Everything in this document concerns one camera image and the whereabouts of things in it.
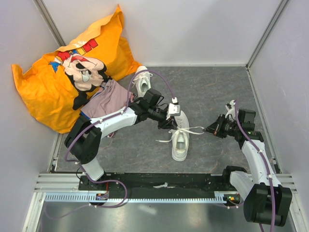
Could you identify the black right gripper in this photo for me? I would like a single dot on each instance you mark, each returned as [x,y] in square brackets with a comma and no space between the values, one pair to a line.
[215,128]

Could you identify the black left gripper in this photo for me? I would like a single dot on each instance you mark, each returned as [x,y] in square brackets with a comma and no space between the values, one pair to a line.
[170,123]

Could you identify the white sneaker with laces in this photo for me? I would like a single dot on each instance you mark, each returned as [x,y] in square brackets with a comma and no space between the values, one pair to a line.
[181,136]

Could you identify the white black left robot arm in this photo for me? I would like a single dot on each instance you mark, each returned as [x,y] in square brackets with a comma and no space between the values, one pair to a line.
[84,138]

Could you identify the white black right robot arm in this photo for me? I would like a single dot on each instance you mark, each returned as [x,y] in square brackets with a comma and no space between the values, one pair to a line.
[266,200]

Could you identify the white tied sneaker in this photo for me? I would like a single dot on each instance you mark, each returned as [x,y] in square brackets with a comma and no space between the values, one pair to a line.
[142,81]

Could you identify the white tape scrap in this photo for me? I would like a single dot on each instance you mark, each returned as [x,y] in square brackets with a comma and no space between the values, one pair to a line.
[165,185]

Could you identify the pink patterned cloth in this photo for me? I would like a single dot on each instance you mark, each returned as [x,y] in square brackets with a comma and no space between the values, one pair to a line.
[110,98]

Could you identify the orange cartoon print bag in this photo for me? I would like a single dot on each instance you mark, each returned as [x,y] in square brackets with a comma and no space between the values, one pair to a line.
[56,86]

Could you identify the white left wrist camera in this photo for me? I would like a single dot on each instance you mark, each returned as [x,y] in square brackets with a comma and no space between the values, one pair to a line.
[174,108]

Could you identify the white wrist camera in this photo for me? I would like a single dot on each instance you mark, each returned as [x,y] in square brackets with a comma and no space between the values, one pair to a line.
[174,108]
[230,107]

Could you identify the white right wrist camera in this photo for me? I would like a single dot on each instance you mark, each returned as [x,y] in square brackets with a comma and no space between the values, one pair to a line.
[230,107]

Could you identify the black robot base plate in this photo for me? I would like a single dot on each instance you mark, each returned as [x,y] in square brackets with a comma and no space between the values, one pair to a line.
[138,184]

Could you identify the slotted aluminium cable duct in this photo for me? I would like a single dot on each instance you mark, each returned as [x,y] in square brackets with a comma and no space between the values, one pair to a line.
[103,197]

